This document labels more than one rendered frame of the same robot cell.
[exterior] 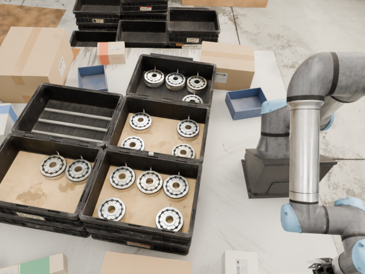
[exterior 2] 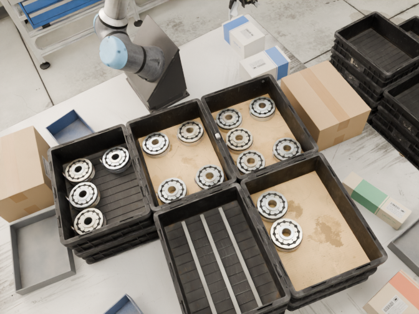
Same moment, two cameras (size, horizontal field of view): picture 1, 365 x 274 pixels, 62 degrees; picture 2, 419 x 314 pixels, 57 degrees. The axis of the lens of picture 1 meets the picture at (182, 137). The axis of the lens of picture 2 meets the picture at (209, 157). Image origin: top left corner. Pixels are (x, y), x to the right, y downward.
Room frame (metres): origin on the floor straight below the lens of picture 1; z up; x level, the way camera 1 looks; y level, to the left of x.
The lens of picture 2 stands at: (0.93, 0.86, 2.04)
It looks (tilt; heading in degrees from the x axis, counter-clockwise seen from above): 57 degrees down; 253
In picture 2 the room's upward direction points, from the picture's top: 11 degrees counter-clockwise
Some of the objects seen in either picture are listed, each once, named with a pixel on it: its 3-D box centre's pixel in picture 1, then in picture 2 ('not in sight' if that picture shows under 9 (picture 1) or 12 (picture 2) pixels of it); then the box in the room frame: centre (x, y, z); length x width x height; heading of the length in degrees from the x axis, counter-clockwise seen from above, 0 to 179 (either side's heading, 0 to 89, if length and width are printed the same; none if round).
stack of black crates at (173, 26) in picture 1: (191, 43); not in sight; (2.15, -0.02, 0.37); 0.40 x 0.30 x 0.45; 94
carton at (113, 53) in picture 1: (111, 53); not in sight; (1.50, 0.47, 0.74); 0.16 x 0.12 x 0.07; 100
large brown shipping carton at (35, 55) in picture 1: (34, 64); not in sight; (1.28, 0.84, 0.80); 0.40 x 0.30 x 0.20; 4
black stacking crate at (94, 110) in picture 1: (73, 121); (218, 258); (0.85, 0.49, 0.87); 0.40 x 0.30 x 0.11; 84
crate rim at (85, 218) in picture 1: (144, 190); (255, 123); (0.51, 0.13, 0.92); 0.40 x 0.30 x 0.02; 84
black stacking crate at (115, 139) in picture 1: (161, 134); (180, 159); (0.81, 0.10, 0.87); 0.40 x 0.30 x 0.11; 84
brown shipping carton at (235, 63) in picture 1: (225, 67); (20, 173); (1.40, -0.22, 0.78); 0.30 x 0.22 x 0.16; 87
